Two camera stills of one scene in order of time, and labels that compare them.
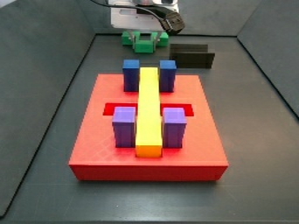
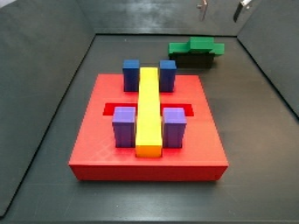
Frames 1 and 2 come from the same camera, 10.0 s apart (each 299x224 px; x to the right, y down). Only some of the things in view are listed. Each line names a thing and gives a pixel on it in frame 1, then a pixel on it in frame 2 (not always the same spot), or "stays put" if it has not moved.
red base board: x=197 y=161 stays put
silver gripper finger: x=133 y=38 -> x=203 y=7
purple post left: x=124 y=123 stays put
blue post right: x=166 y=75 stays put
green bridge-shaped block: x=144 y=45 -> x=195 y=45
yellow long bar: x=148 y=120 stays put
